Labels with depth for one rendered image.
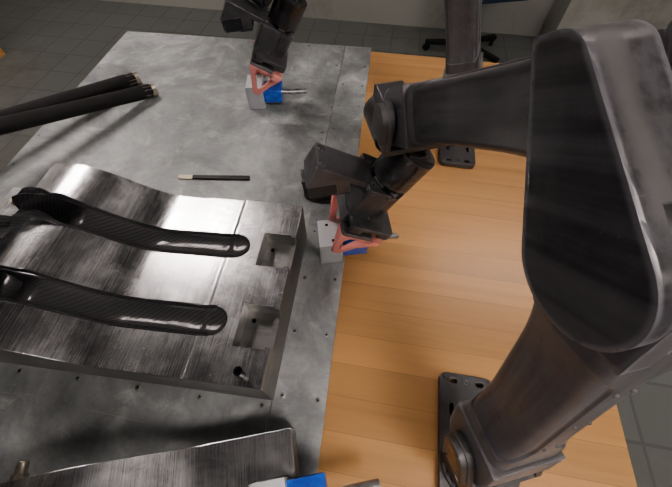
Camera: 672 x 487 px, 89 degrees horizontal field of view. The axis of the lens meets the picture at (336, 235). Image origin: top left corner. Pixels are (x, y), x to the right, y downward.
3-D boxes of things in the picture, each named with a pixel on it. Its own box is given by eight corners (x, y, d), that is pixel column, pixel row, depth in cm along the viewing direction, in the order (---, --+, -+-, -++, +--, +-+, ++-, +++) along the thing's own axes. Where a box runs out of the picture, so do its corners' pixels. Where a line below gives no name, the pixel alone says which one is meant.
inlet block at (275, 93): (307, 94, 81) (305, 73, 76) (307, 108, 78) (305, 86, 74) (252, 95, 81) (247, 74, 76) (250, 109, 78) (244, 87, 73)
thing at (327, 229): (393, 231, 60) (397, 213, 55) (398, 256, 57) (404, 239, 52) (318, 238, 59) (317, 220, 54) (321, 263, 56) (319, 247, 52)
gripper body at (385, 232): (345, 234, 44) (378, 201, 39) (337, 176, 50) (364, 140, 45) (385, 243, 47) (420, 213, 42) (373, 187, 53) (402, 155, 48)
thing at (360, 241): (316, 261, 50) (349, 227, 44) (313, 221, 54) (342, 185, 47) (355, 267, 53) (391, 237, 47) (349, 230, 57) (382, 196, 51)
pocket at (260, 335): (283, 317, 46) (279, 307, 43) (274, 358, 43) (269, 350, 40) (250, 313, 46) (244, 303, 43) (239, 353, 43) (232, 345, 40)
